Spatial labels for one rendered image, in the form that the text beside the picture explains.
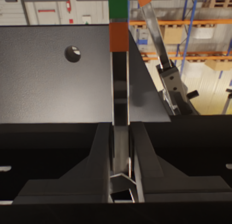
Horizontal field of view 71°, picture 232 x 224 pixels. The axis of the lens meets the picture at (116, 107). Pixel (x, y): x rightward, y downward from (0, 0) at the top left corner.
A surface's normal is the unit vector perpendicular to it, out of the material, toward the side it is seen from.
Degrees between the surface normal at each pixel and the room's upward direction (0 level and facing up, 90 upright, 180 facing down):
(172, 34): 90
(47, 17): 90
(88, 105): 90
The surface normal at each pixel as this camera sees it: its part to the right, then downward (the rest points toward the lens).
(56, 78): 0.00, 0.52
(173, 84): 0.12, 0.70
